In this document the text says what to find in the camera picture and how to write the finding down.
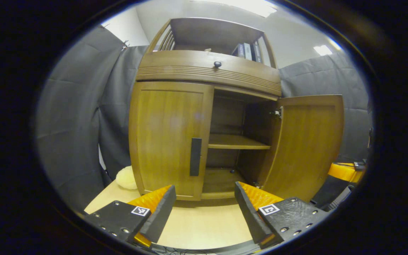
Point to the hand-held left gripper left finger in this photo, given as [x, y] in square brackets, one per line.
[159, 216]

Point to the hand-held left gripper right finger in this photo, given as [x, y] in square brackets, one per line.
[251, 219]

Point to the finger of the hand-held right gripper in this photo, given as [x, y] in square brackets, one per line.
[342, 171]

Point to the wooden shoe cabinet door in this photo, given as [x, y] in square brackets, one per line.
[168, 134]
[306, 141]

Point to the wooden double-door shoe cabinet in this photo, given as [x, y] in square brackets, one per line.
[207, 33]

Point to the metal door hinge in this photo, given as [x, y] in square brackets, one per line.
[277, 112]

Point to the cream plush toy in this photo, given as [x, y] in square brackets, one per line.
[126, 177]

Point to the wooden inner shelf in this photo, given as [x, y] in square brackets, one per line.
[236, 142]

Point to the small ceiling light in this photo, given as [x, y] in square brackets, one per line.
[322, 49]

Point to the black backdrop cloth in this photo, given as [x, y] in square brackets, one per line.
[69, 124]

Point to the dark blue book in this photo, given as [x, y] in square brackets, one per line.
[257, 52]
[239, 50]

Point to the grey book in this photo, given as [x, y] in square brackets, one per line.
[248, 51]

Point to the wooden drawer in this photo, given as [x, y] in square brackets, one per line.
[175, 63]

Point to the black drawer knob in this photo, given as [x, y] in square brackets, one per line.
[217, 64]

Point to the large ceiling light panel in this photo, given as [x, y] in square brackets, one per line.
[246, 6]

